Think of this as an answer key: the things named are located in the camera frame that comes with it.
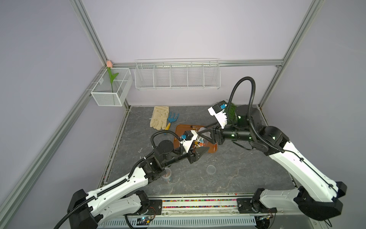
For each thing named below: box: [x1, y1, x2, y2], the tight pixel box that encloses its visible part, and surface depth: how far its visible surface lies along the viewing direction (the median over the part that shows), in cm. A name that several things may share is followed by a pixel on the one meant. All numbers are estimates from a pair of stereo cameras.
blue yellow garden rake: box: [163, 111, 180, 135], surface depth 114 cm
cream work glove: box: [149, 105, 170, 131], surface depth 115 cm
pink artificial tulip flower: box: [106, 60, 120, 94], surface depth 93 cm
